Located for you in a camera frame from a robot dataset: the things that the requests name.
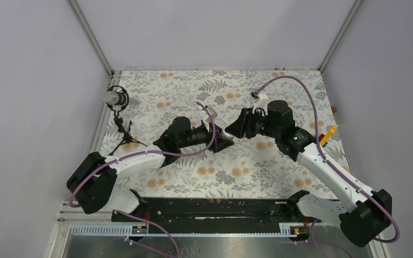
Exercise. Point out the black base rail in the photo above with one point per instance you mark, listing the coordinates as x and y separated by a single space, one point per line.
203 215

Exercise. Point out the colourful toy block stack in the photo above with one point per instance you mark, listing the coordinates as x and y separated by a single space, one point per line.
323 138

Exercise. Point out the floral table mat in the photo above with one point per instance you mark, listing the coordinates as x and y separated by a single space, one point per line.
251 168

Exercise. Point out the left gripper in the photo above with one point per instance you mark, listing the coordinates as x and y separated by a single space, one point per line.
219 143

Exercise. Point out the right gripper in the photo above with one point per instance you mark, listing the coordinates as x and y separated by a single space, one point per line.
243 124

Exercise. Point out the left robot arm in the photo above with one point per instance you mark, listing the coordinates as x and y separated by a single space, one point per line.
93 184

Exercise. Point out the white slotted cable duct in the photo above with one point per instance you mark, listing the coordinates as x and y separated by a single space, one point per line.
142 231

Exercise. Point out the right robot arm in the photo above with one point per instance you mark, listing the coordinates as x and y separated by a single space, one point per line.
360 212

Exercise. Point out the microphone on tripod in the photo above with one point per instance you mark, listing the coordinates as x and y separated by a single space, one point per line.
117 100

